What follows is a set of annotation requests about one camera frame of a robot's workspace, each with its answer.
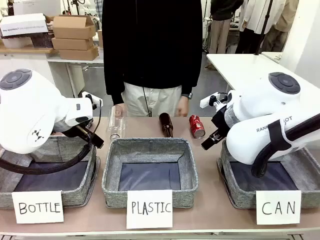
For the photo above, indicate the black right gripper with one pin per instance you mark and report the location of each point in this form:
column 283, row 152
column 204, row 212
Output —
column 222, row 122

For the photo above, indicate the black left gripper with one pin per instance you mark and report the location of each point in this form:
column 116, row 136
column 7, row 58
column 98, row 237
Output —
column 83, row 132

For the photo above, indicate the red soda can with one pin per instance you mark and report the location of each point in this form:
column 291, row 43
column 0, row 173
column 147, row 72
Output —
column 197, row 126

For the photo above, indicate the large clear plastic bottle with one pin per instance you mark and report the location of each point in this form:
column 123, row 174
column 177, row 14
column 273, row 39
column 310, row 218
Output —
column 116, row 126

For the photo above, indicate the brown glass bottle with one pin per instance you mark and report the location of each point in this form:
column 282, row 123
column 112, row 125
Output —
column 166, row 123

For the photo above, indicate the person's left forearm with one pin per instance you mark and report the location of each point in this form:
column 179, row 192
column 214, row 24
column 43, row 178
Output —
column 191, row 77

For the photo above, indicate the person's right forearm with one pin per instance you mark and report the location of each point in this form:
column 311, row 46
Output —
column 113, row 85

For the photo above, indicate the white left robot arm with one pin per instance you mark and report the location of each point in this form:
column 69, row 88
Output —
column 30, row 112

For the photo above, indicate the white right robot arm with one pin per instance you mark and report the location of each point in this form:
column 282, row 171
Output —
column 260, row 105

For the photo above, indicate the grey fabric basket labelled plastic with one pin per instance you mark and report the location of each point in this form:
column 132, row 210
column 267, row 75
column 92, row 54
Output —
column 150, row 147

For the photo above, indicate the grey fabric basket labelled bottle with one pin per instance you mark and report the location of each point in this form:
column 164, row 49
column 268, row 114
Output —
column 75, row 197

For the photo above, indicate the grey fabric basket labelled can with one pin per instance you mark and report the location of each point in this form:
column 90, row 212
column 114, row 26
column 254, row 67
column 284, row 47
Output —
column 240, row 197

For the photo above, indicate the white paper sign CAN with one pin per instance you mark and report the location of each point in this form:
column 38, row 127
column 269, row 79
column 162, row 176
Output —
column 278, row 207

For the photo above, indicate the dark wicker basket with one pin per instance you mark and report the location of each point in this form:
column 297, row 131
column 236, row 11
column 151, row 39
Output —
column 43, row 40

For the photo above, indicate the person's left hand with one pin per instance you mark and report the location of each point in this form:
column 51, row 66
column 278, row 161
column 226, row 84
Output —
column 182, row 106

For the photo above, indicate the dark wristwatch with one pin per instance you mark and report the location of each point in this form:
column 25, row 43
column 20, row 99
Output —
column 188, row 95

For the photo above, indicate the white side table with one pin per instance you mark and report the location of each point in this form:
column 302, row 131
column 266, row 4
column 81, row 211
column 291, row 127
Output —
column 237, row 67

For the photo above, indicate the white desk with metal legs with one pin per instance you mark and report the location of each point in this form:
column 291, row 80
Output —
column 75, row 67

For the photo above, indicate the white paper sign PLASTIC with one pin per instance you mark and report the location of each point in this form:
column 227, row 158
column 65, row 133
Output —
column 149, row 208

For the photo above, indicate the white paper sign BOTTLE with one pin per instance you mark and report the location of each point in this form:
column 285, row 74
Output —
column 37, row 207

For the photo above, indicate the person in black sweater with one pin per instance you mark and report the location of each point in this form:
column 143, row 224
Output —
column 152, row 45

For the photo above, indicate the bystander in dark jacket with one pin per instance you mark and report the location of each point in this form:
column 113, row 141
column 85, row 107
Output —
column 222, row 25

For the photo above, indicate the open cardboard box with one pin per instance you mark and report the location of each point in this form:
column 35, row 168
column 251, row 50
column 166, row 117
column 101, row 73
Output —
column 73, row 28

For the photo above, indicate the black tripod pole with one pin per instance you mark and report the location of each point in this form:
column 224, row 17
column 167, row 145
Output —
column 263, row 27

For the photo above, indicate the bystander in white coat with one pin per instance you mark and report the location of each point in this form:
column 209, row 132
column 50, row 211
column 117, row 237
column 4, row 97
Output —
column 252, row 20

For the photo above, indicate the bystander in beige clothes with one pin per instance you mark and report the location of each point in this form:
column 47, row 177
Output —
column 282, row 30

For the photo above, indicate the white printed carton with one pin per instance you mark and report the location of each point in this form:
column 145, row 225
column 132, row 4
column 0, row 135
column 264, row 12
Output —
column 23, row 25

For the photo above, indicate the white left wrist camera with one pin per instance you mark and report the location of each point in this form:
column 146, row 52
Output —
column 88, row 97

